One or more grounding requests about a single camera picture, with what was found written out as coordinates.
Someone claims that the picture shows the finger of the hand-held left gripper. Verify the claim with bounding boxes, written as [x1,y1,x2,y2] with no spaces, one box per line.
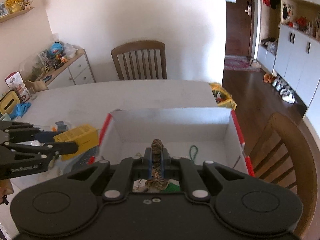
[0,121,60,143]
[0,141,79,159]

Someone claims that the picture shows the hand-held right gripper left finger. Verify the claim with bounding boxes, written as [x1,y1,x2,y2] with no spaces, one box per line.
[67,148,153,202]

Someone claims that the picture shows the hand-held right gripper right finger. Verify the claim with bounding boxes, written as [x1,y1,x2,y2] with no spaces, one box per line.
[160,148,247,202]

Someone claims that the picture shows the white grey snack bag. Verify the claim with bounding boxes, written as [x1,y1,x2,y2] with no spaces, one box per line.
[50,121,73,132]

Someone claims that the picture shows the brown bead bracelet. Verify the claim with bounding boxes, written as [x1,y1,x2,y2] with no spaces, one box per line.
[146,138,168,190]

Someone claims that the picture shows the yellow cardboard box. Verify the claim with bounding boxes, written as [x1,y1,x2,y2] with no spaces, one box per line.
[53,124,99,161]

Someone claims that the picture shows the green tasselled embroidered pouch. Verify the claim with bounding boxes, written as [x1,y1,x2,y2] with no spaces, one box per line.
[132,145,200,193]

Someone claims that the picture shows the red cardboard shoe box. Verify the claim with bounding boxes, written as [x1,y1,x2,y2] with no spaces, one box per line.
[90,108,255,178]

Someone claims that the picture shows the blue cloth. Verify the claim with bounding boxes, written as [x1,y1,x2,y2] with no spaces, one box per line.
[10,102,32,119]

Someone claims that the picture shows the yellow tissue box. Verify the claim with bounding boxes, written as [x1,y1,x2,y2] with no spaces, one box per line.
[0,90,20,114]

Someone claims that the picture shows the light wooden holder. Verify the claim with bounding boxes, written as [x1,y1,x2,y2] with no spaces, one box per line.
[24,80,49,92]

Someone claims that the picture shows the red white food box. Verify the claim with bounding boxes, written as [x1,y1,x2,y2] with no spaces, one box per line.
[4,72,32,103]

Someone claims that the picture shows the white wood-topped sideboard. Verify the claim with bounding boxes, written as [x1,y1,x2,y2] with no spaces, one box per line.
[19,49,96,90]

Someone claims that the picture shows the blue globe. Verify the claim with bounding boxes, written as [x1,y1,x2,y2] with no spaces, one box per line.
[47,42,63,57]

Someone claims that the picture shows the clear plastic bag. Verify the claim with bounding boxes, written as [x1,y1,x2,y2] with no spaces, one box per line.
[62,43,79,58]

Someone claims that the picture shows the yellow plastic bag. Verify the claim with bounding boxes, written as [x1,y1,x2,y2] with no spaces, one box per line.
[209,82,237,110]

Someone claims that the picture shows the wooden slat-back chair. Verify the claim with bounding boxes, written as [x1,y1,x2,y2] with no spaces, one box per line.
[111,40,167,81]

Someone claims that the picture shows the patterned door rug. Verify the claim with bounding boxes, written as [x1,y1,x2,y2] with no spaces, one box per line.
[223,56,262,72]

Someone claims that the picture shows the wooden round-back chair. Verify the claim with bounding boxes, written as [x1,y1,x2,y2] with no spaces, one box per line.
[246,112,318,239]

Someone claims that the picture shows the white sneakers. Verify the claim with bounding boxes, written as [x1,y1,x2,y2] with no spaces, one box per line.
[279,86,297,103]

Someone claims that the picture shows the dark brown door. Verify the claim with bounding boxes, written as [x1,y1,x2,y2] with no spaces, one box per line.
[224,0,259,57]

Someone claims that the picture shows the wooden wall shelf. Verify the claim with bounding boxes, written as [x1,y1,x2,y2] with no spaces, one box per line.
[0,5,35,23]

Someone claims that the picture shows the white wooden wall cabinet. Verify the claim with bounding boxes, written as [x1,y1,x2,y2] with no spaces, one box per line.
[257,0,320,115]

